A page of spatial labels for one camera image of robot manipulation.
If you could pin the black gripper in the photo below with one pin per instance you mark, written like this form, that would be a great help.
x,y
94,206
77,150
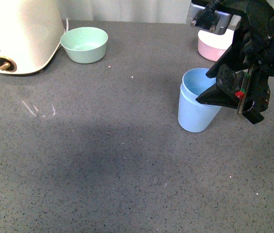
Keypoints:
x,y
242,72

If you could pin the blue cup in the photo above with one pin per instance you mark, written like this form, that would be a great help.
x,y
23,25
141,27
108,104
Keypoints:
x,y
194,83
193,116

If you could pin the pink bowl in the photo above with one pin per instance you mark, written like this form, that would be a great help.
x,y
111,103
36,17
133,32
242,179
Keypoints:
x,y
212,46

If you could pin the grey curtain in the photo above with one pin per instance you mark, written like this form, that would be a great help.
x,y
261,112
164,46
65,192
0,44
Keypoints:
x,y
149,11

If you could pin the green bowl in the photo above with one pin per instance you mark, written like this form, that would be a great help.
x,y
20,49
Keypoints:
x,y
85,45

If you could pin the white toaster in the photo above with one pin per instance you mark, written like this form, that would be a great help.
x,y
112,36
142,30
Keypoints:
x,y
30,32

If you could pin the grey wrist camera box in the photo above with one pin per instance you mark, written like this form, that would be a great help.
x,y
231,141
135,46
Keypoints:
x,y
208,17

